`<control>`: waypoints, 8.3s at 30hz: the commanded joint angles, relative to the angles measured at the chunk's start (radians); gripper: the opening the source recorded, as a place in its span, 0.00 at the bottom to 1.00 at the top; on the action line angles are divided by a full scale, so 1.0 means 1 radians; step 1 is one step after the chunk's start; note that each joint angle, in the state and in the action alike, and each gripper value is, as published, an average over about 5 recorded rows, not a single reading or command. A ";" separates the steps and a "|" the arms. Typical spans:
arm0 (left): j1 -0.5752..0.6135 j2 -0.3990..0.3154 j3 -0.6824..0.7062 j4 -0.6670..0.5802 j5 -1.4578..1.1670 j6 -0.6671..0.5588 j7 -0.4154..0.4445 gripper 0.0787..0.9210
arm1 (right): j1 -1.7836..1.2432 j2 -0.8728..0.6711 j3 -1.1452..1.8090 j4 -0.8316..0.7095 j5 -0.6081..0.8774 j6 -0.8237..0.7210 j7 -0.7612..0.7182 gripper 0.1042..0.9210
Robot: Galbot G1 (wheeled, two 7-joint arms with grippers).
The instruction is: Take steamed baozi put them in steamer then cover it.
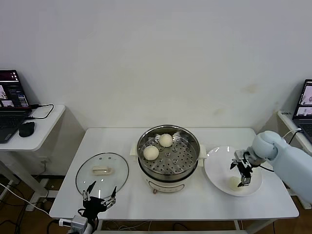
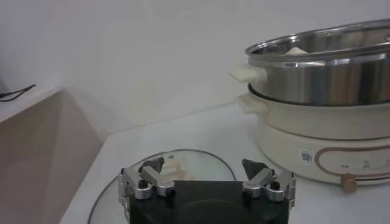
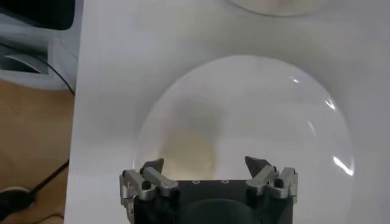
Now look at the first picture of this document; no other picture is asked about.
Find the white steamed baozi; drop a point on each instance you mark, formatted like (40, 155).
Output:
(232, 182)
(151, 153)
(165, 140)

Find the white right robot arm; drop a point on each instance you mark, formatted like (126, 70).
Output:
(287, 158)

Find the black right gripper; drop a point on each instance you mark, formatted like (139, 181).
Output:
(246, 169)

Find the white side table with mouse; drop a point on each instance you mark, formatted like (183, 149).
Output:
(44, 136)

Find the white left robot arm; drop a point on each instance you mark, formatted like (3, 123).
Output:
(89, 229)

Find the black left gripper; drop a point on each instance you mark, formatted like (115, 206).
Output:
(92, 206)

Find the black computer mouse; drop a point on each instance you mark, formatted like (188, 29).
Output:
(26, 129)

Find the stainless steel steamer basket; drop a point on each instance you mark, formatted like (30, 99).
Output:
(175, 156)

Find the grey laptop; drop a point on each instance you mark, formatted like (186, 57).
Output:
(304, 119)

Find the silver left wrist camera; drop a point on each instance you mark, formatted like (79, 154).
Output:
(78, 222)

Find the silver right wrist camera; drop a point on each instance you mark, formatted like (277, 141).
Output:
(241, 155)

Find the black laptop purple screen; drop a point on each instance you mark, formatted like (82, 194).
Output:
(9, 122)

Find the cream electric cooking pot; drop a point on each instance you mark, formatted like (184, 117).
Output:
(165, 186)

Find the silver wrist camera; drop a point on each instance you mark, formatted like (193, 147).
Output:
(241, 155)
(78, 222)

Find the white round plate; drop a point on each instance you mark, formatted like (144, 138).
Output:
(219, 165)

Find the round glass pot lid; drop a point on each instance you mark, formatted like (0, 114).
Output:
(102, 170)

